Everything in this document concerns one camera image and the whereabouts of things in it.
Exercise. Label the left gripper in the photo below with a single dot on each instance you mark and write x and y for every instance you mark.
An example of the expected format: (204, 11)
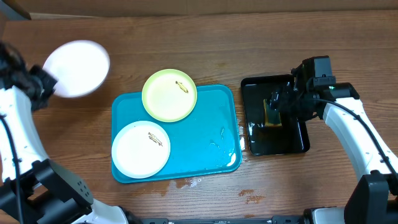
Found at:
(38, 72)

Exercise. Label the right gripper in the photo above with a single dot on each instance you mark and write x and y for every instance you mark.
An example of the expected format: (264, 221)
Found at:
(280, 101)

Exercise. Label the green yellow sponge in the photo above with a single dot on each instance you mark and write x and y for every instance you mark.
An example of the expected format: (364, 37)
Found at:
(272, 117)

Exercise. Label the white plate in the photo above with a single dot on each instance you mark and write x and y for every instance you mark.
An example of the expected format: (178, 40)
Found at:
(141, 149)
(79, 67)

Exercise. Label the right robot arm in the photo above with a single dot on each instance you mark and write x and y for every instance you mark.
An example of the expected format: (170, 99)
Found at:
(374, 163)

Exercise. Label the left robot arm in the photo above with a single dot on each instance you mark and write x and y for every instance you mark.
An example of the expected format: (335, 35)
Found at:
(35, 189)

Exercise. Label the black rectangular tray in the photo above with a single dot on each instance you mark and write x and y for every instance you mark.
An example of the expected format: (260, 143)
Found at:
(290, 137)

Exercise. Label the teal plastic tray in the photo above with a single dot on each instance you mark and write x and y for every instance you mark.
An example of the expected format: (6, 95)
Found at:
(206, 141)

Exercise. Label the green rimmed plate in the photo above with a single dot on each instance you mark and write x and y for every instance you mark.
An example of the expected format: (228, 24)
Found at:
(169, 95)

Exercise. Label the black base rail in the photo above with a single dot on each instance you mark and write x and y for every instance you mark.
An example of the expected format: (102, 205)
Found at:
(277, 219)

